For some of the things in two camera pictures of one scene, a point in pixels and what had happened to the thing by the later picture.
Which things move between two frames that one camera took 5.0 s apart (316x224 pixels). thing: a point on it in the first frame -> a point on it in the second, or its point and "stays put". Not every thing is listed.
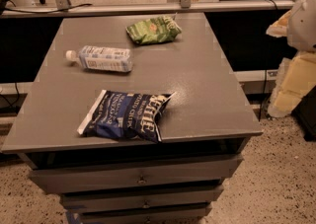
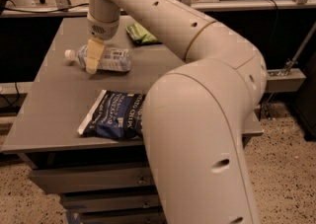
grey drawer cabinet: [117, 180] stays put
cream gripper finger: [279, 28] -> [104, 27]
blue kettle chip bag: [122, 114] stays put
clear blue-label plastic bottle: [101, 57] stays put
